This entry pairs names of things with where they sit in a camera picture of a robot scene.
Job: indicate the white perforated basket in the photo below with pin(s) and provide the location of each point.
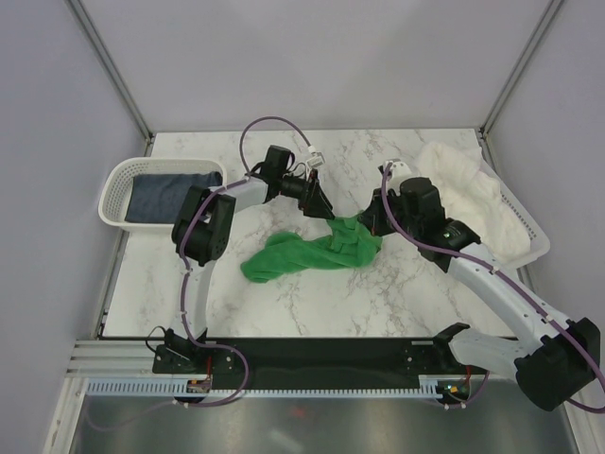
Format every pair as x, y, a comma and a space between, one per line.
539, 242
115, 196

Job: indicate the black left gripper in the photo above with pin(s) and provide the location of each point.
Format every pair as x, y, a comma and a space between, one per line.
313, 201

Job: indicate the left aluminium frame post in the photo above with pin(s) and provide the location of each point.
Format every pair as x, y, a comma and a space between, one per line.
104, 57

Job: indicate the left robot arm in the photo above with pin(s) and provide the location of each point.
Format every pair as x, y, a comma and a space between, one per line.
202, 230

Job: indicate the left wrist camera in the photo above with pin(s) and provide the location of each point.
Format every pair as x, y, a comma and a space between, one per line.
314, 159

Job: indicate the dark blue towel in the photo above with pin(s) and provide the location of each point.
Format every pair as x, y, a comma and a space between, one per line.
157, 198

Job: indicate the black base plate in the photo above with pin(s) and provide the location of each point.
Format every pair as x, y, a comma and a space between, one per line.
314, 361

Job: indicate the right aluminium frame post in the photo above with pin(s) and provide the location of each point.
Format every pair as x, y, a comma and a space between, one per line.
529, 51

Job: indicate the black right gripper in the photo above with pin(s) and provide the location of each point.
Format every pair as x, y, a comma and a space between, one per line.
371, 218

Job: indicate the white slotted cable duct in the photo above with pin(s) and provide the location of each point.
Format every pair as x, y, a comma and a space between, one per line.
422, 386

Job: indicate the white fluffy towel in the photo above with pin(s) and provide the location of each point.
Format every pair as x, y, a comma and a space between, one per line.
470, 195

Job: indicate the aluminium frame post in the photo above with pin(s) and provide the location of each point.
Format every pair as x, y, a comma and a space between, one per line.
104, 57
529, 51

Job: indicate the white perforated basket left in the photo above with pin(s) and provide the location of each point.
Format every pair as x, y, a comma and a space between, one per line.
115, 196

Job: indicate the aluminium front rail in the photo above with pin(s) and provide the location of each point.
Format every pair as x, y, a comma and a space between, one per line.
108, 354

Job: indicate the green towel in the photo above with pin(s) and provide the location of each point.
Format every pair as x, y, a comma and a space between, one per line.
350, 245

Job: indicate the white perforated basket right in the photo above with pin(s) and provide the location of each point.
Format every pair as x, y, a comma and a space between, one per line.
539, 242

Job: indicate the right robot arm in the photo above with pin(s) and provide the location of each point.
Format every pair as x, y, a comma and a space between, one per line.
458, 251

